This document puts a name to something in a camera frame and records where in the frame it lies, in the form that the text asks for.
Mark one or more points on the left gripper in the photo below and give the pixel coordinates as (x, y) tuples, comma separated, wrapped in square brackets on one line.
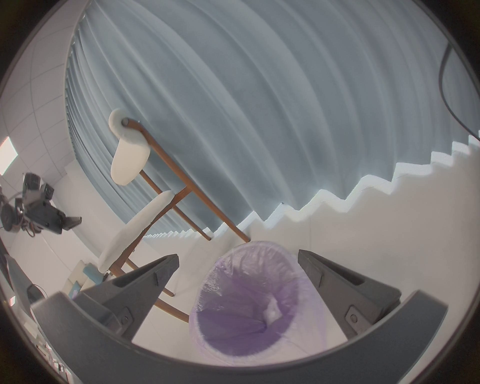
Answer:
[(45, 217)]

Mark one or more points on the pale blue curtain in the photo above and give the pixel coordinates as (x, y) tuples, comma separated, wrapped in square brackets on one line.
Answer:
[(262, 93)]

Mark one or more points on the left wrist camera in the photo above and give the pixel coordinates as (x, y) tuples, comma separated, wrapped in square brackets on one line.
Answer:
[(32, 185)]

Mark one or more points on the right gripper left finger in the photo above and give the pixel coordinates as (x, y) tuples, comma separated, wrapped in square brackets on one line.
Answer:
[(135, 296)]

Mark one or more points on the white trash bin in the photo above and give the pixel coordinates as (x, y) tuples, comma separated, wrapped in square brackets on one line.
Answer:
[(305, 285)]

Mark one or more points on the purple plastic bag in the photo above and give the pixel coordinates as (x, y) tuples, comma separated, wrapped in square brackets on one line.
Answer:
[(240, 322)]

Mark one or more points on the white padded wooden chair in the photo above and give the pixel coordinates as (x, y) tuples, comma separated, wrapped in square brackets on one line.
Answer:
[(129, 157)]

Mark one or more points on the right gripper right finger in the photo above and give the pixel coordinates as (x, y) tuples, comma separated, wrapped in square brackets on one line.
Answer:
[(345, 298)]

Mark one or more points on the white paper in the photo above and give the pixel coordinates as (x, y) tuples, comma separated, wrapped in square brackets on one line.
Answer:
[(273, 311)]

